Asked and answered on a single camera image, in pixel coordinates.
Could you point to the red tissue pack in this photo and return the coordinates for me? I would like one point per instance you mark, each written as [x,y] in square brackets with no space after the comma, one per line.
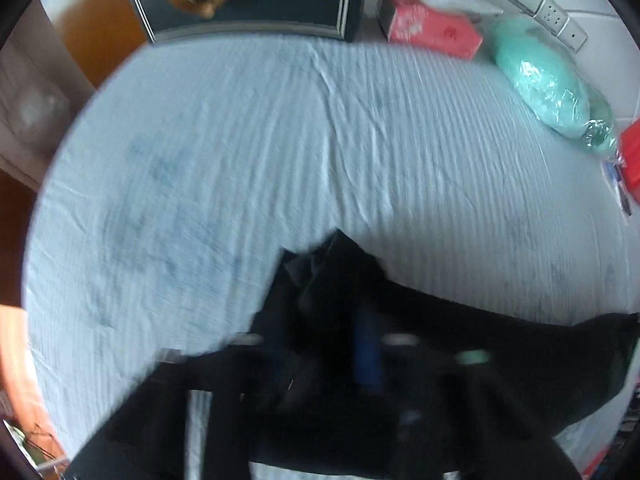
[430,25]

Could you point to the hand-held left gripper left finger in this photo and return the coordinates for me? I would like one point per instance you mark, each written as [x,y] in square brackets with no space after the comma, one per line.
[150,400]

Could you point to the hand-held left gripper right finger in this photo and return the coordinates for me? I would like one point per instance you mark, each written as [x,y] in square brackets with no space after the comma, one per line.
[367,355]

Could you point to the light blue bed sheet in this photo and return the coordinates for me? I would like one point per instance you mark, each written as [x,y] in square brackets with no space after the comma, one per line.
[225,160]

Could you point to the green plush in plastic bag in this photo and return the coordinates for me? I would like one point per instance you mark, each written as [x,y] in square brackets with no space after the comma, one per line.
[540,77]

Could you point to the white five-hole wall socket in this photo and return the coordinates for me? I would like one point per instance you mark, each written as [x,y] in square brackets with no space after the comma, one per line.
[552,16]

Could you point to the red packet at right edge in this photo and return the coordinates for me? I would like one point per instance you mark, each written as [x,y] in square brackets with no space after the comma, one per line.
[631,155]

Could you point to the black pants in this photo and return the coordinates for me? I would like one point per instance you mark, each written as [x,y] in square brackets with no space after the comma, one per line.
[450,320]

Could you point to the dark gift box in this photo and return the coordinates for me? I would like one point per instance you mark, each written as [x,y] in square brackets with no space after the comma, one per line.
[300,0]

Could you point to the white single-hole wall socket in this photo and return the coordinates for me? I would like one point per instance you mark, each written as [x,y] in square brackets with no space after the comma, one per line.
[575,36]

